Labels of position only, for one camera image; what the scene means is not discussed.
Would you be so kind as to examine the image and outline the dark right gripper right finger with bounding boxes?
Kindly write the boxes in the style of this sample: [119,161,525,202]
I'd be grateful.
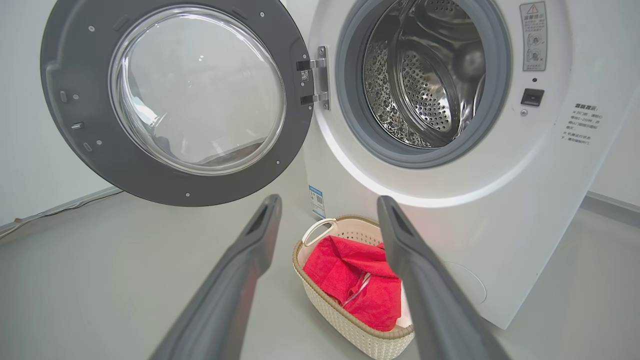
[376,195,511,360]

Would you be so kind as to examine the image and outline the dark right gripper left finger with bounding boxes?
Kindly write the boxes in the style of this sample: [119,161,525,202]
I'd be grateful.
[155,194,283,360]

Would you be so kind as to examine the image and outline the red garment with white stripes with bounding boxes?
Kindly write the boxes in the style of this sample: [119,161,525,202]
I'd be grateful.
[302,235,403,332]

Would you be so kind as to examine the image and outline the round dark glass washer door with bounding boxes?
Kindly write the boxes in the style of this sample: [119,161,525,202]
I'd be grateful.
[40,0,316,207]

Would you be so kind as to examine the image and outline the cream perforated laundry basket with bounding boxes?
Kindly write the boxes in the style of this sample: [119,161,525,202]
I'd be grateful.
[292,215,416,360]

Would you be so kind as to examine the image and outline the white front-load washing machine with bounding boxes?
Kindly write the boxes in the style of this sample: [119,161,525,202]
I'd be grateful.
[302,0,640,331]

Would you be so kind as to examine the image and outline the black door lock socket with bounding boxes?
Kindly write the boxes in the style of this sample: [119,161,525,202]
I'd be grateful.
[520,88,545,107]

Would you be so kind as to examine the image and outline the metal door hinge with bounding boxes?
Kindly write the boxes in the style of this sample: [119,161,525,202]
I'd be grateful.
[296,46,331,111]

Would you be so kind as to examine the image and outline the blue energy label sticker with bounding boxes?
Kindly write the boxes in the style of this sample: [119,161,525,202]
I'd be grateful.
[308,185,326,220]

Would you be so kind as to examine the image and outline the steel perforated washer drum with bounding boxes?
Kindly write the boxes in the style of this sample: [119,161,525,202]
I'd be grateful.
[362,0,487,149]

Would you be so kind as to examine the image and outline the grey warning sticker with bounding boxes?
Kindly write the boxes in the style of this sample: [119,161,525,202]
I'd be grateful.
[519,1,548,72]

